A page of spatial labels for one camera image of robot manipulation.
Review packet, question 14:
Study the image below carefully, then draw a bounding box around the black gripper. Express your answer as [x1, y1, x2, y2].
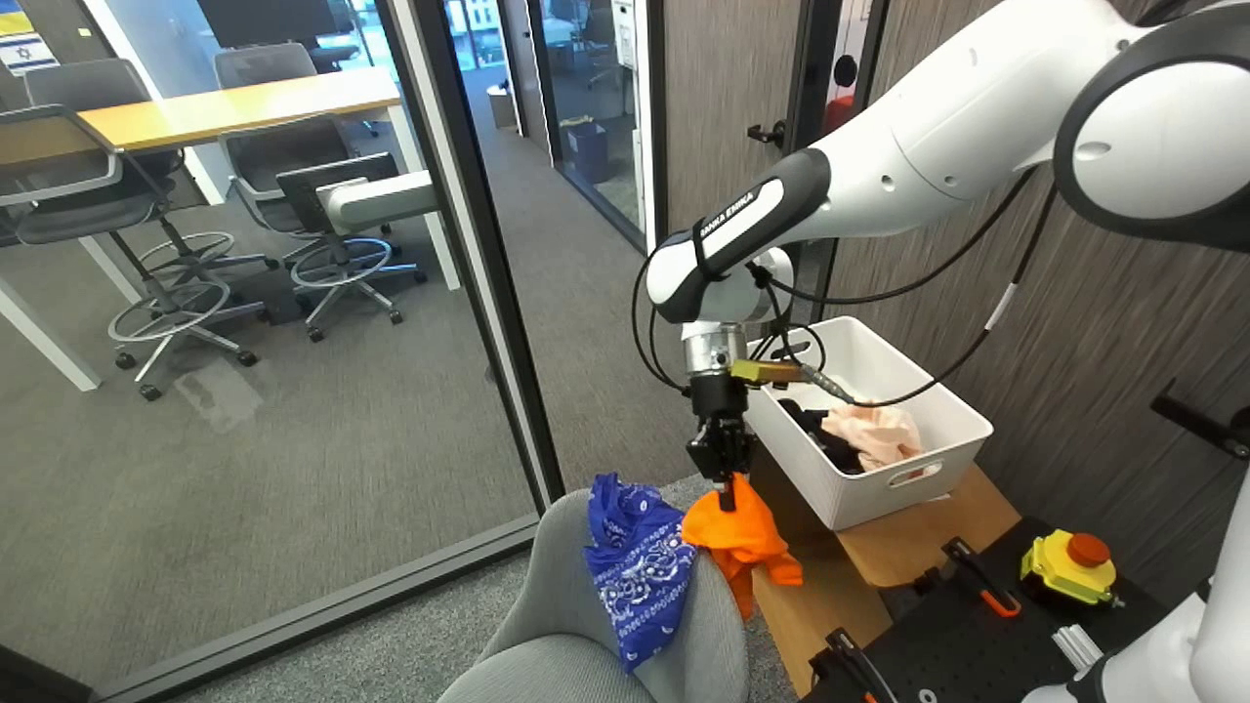
[682, 372, 753, 514]

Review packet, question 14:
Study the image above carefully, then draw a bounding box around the orange clothing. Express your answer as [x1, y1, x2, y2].
[677, 473, 807, 622]

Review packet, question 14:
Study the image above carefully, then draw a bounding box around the black clothing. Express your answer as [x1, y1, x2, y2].
[778, 396, 872, 476]

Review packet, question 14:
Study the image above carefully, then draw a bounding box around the pale pink clothing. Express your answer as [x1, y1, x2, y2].
[816, 401, 928, 473]

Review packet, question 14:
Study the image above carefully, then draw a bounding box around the white plastic basket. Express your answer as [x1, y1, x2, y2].
[737, 311, 997, 536]

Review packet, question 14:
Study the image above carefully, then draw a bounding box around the grey shell chair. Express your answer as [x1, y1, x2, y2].
[432, 483, 756, 703]

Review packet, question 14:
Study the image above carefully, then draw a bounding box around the grey office chair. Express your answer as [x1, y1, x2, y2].
[0, 56, 267, 401]
[212, 35, 424, 345]

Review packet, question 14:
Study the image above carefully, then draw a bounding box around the dark office chair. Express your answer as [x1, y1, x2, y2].
[191, 0, 368, 73]

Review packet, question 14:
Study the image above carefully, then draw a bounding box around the blue patterned cloth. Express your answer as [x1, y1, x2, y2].
[582, 469, 698, 677]

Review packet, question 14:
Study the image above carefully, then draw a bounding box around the orange and black clamp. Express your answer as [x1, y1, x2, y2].
[813, 624, 903, 703]
[940, 536, 1028, 622]

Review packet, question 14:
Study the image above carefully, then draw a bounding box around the black perforated board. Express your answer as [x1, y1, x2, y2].
[803, 518, 1174, 703]

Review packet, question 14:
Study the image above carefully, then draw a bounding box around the yellow emergency stop button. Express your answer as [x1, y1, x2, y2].
[1014, 525, 1123, 614]

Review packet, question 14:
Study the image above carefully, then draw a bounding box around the dark wooden door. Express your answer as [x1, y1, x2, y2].
[656, 0, 836, 316]

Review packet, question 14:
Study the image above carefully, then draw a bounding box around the grey floor plate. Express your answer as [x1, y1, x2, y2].
[173, 362, 268, 432]

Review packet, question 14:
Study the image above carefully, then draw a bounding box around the wooden top office table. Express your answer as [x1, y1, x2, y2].
[0, 65, 411, 396]

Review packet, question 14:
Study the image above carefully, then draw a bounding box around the wood and green camera bar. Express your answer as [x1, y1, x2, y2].
[724, 354, 813, 390]

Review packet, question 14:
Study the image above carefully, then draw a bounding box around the thick black frame post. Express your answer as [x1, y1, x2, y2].
[376, 0, 565, 504]

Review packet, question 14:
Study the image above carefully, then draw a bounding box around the thick black cable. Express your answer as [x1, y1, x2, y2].
[737, 169, 1058, 411]

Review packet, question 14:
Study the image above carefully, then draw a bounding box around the black door handle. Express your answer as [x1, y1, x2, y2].
[742, 118, 793, 151]

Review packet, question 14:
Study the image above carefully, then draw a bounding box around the red wall device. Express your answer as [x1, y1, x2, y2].
[824, 52, 864, 133]

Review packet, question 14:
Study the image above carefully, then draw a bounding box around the black wall bracket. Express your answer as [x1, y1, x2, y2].
[1148, 377, 1250, 461]

